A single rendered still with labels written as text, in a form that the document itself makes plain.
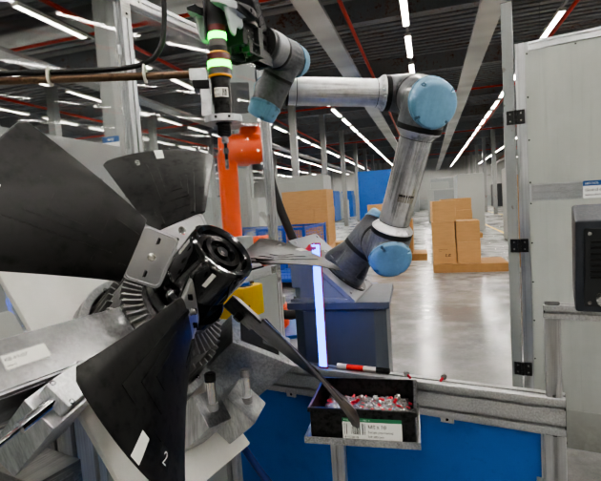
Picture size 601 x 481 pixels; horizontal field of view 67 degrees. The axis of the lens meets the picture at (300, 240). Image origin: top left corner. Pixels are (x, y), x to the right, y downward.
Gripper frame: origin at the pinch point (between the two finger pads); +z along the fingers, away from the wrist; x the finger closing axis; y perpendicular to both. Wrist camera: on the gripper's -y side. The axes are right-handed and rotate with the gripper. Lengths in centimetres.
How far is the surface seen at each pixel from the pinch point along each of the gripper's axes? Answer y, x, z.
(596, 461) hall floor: 167, -70, -177
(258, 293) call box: 62, 21, -41
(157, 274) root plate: 46.8, 2.9, 13.6
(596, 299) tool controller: 59, -61, -34
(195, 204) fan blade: 35.7, 6.0, -0.2
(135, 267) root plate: 45.2, 4.3, 16.7
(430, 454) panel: 99, -27, -39
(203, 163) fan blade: 26.8, 11.5, -10.1
